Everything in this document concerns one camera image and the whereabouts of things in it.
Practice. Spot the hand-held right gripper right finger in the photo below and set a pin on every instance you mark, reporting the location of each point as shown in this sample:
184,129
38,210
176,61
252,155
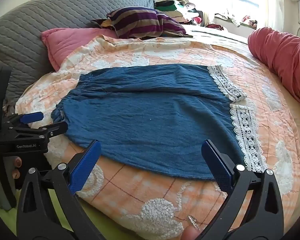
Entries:
216,160

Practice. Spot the pile of clothes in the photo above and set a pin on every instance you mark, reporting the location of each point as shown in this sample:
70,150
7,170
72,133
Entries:
175,7

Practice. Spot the person's left hand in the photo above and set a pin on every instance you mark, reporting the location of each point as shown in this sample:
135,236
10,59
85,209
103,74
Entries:
16,167

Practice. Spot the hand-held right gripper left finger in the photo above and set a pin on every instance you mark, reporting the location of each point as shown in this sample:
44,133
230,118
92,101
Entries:
86,162

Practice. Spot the person's right hand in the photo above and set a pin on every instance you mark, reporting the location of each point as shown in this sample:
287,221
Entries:
190,232

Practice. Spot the purple striped clothing pile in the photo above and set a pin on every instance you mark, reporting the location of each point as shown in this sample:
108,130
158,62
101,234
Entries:
137,20

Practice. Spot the white bed sheet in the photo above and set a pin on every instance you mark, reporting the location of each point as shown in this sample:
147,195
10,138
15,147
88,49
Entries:
215,33

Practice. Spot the blue pants with lace trim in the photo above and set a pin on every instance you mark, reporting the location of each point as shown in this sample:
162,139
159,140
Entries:
145,115

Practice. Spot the red rolled quilt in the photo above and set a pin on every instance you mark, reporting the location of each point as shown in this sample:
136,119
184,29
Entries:
282,52

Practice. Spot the orange printed blanket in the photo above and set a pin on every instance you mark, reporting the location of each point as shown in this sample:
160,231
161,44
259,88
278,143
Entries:
165,55

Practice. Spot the pink pillow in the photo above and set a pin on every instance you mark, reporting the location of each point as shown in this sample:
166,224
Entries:
65,42

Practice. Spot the clothes on windowsill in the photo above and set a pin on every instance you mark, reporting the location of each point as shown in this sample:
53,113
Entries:
230,17

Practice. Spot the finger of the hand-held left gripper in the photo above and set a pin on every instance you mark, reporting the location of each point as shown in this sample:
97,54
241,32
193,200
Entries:
52,128
31,118

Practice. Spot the green sheet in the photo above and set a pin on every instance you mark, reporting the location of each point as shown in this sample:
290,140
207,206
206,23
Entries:
3,217

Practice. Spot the grey quilted headboard cover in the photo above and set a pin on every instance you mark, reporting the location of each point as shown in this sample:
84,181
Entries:
40,15

